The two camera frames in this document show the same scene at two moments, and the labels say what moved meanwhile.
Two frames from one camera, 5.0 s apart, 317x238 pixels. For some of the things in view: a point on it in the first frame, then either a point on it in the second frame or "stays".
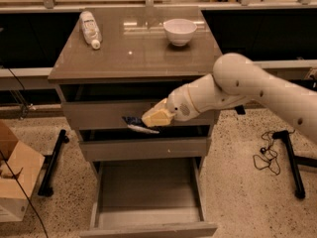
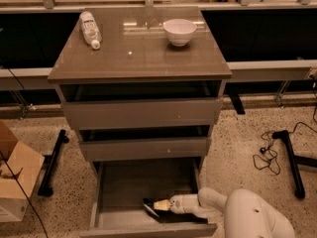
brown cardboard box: (27, 165) stays
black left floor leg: (46, 188) stays
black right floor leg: (294, 161) stays
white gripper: (179, 105) to (177, 204)
